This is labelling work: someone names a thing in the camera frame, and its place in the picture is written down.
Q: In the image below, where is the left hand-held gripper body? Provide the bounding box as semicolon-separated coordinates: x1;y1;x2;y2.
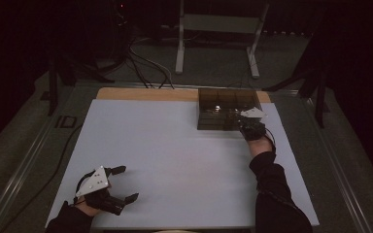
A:
75;165;126;216

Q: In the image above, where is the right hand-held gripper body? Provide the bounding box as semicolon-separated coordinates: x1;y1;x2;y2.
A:
238;107;268;142

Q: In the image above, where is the tinted clear drawer box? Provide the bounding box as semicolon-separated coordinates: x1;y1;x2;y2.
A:
196;87;264;132

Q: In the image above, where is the person's right hand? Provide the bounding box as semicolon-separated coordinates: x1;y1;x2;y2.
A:
247;138;275;158

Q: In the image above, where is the person's left hand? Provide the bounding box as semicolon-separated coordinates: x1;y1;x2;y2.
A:
79;197;105;217

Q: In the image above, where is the white table sheet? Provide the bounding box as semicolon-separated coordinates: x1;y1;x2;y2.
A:
47;98;321;229

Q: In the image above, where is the black stand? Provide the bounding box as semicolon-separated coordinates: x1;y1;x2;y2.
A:
261;64;331;129
47;54;116;117

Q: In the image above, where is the light wooden board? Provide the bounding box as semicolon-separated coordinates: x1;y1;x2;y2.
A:
95;86;272;104

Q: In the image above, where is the white power strip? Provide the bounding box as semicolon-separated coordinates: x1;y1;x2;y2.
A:
261;29;307;37

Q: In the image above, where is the white metal stand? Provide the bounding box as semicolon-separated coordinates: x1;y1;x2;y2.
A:
174;0;270;80

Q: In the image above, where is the black equipment rack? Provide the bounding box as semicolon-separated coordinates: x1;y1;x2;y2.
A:
77;0;134;66

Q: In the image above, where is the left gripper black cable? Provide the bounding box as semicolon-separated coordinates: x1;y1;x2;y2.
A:
75;170;95;208

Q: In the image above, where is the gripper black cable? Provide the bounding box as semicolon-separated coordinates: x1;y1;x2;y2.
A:
264;126;278;153
75;170;95;208

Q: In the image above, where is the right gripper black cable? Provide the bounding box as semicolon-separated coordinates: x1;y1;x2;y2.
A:
264;126;278;153

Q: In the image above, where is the long black cable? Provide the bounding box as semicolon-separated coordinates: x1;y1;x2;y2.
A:
0;124;84;233

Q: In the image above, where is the aluminium frame rail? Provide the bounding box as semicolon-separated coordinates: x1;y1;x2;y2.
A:
304;96;373;233
0;106;66;233
74;81;300;95

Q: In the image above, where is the black floor cable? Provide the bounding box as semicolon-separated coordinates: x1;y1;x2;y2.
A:
125;51;153;89

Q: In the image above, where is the white floor cable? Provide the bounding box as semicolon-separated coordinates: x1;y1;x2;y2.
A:
129;47;176;90

